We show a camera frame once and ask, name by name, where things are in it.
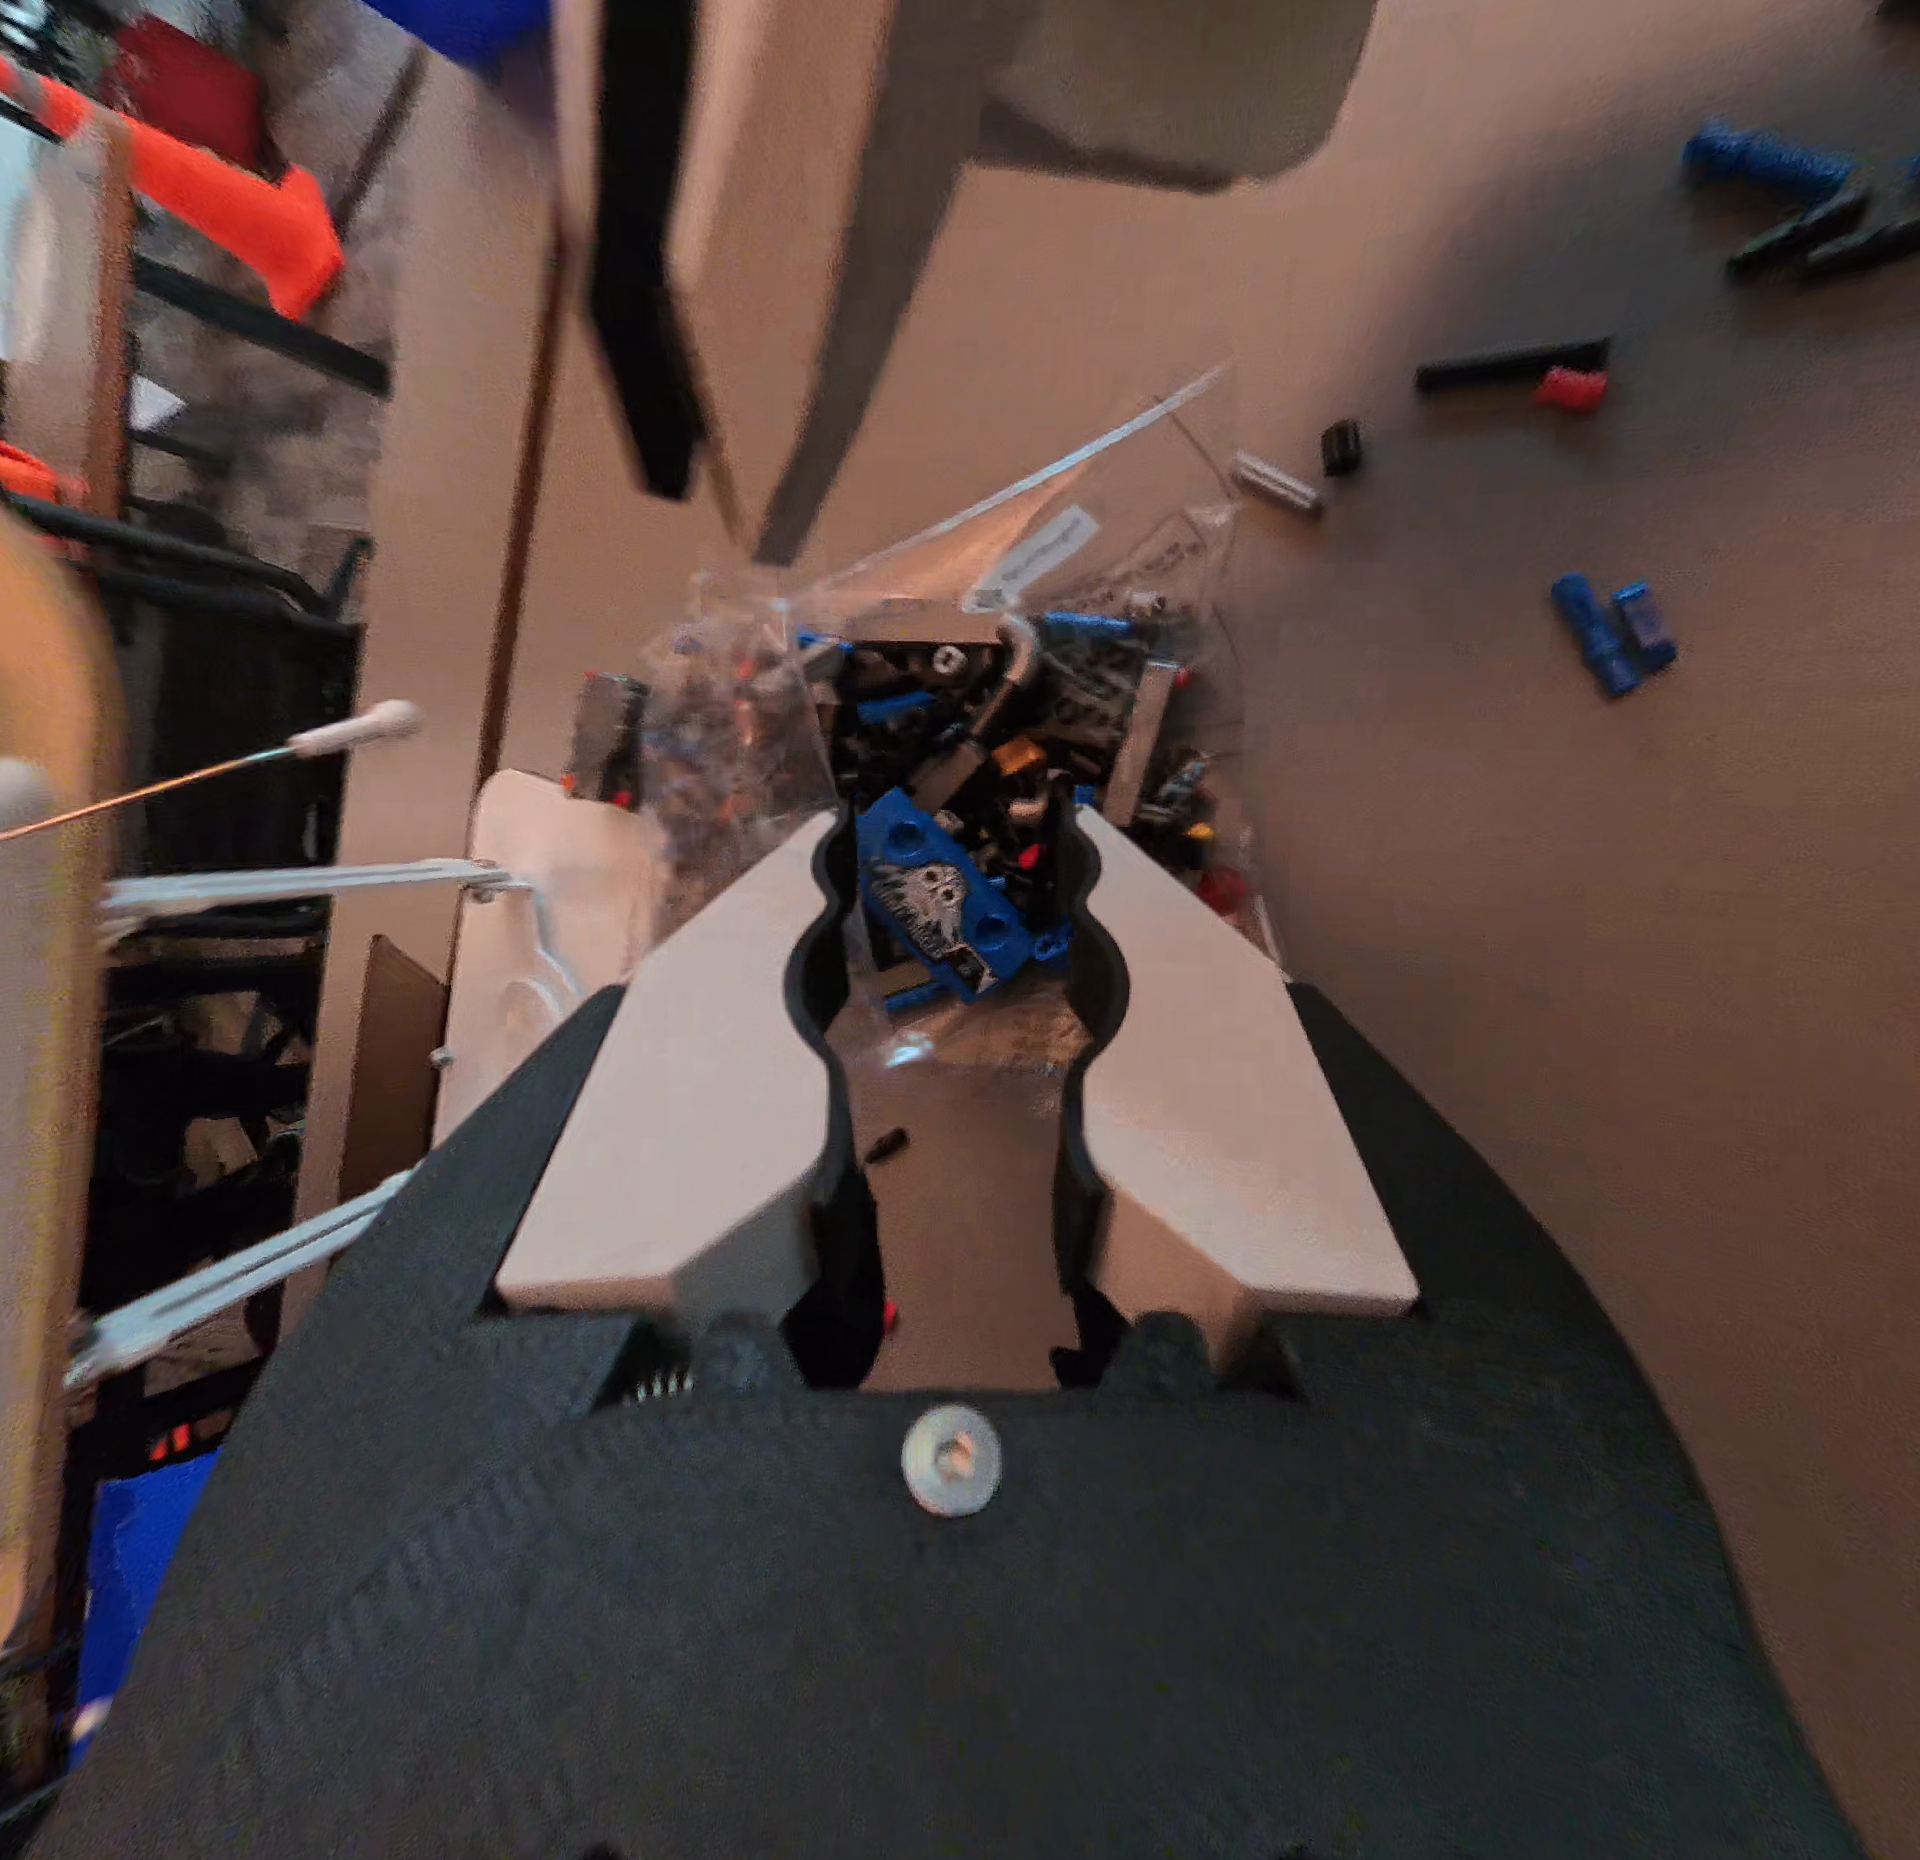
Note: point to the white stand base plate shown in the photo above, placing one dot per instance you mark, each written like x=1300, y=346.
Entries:
x=554, y=855

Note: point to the grey desk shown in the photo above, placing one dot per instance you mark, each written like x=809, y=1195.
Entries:
x=1500, y=991
x=450, y=464

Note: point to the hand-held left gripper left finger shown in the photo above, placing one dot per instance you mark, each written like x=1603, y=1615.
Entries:
x=674, y=1125

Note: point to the grey axle pin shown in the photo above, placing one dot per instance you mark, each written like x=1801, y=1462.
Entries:
x=1275, y=482

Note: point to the long black axle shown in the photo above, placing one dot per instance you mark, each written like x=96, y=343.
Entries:
x=1485, y=372

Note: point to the orange traffic cone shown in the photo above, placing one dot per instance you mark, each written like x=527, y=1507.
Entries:
x=255, y=210

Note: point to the black bush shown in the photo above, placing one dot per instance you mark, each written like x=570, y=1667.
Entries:
x=1341, y=446

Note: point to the red bush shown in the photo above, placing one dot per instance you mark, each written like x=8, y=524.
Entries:
x=1573, y=391

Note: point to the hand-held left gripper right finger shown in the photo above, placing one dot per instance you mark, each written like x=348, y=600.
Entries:
x=1230, y=1125

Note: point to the clear bag of toy bricks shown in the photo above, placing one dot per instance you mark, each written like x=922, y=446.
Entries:
x=931, y=720

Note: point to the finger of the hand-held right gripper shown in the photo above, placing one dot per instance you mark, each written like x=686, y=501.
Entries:
x=931, y=165
x=780, y=165

